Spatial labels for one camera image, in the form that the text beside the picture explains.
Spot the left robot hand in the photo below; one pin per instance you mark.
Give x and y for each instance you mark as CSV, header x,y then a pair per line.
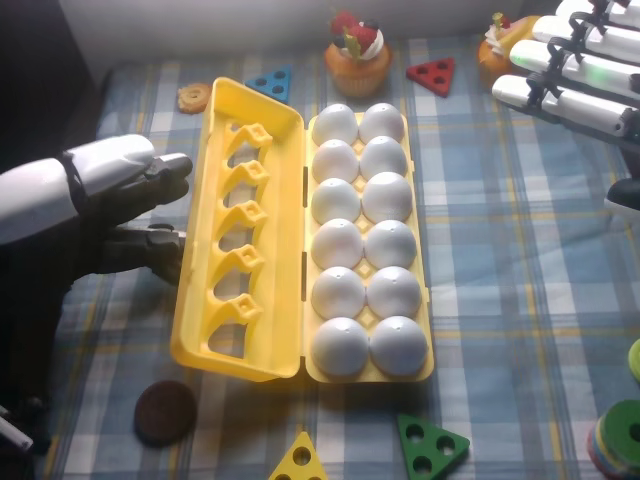
x,y
35,200

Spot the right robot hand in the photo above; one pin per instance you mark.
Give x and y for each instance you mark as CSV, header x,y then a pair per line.
x,y
590,70

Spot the yellow egg carton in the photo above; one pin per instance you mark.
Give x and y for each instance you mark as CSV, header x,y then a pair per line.
x,y
200,320

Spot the toy cupcake with yellow stick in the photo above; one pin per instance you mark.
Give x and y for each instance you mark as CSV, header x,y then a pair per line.
x,y
492,57

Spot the red triangle block with holes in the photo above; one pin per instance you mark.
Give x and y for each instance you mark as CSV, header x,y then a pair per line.
x,y
432,75

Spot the yellow flower-shaped toy cookie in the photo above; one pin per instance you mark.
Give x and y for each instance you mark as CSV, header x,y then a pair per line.
x,y
194,98

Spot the blue plaid table cloth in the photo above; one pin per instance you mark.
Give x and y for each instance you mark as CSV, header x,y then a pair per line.
x,y
510,275

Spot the toy cupcake with strawberries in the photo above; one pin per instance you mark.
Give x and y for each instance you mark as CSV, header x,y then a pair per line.
x,y
357,70

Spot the round chocolate toy cookie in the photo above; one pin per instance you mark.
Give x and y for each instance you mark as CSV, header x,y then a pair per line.
x,y
165,412

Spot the blue triangle block with holes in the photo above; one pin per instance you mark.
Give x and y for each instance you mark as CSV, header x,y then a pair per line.
x,y
272,82

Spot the yellow triangle block with holes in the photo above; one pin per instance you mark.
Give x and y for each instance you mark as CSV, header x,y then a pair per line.
x,y
300,467

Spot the green triangle block with holes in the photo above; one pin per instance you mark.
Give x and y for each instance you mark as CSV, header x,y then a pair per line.
x,y
425,445

